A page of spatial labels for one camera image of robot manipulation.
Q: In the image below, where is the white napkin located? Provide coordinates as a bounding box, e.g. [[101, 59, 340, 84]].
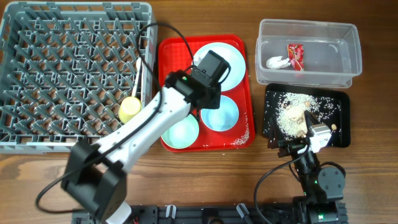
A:
[[266, 56, 290, 70]]

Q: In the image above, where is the grey dishwasher rack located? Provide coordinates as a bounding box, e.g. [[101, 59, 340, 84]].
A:
[[1, 1, 157, 154]]

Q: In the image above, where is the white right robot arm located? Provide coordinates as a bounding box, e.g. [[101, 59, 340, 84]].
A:
[[268, 111, 347, 223]]

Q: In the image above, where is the clear plastic waste bin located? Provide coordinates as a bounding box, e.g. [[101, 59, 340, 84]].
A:
[[255, 19, 363, 88]]

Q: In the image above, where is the red snack wrapper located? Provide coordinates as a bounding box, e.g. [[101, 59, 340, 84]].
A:
[[287, 44, 304, 71]]

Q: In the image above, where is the white plastic spoon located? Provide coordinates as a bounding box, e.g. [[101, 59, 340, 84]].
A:
[[131, 57, 142, 97]]

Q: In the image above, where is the green bowl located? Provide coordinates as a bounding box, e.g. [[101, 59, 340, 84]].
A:
[[161, 114, 199, 149]]

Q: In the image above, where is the food scraps and rice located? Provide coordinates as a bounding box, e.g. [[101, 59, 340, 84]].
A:
[[276, 93, 341, 139]]

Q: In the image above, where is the red serving tray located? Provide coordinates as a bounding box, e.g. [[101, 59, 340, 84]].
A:
[[158, 34, 255, 152]]

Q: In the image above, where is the black waste tray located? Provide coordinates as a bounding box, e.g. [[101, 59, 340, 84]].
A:
[[262, 83, 351, 147]]

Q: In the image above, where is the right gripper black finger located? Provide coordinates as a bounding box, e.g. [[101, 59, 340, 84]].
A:
[[268, 118, 284, 141], [303, 110, 319, 126]]

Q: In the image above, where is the light blue plate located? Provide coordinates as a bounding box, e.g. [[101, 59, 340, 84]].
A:
[[193, 42, 246, 91]]

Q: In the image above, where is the yellow plastic cup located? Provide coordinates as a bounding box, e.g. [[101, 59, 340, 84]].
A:
[[118, 96, 142, 124]]

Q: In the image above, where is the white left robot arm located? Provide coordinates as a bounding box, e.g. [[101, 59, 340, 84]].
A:
[[61, 69, 221, 223]]

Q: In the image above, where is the light blue bowl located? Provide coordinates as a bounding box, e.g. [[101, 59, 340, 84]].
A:
[[200, 95, 239, 132]]

